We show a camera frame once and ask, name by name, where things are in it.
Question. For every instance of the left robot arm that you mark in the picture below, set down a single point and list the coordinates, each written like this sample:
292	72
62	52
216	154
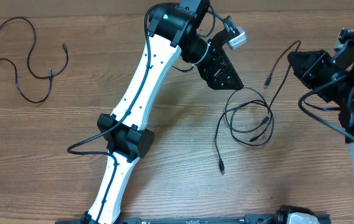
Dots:
171	33

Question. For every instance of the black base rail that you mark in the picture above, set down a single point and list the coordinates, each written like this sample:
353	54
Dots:
285	214

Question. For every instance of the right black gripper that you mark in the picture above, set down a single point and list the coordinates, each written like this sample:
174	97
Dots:
313	61

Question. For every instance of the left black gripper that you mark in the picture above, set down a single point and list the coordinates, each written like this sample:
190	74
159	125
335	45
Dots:
216	81

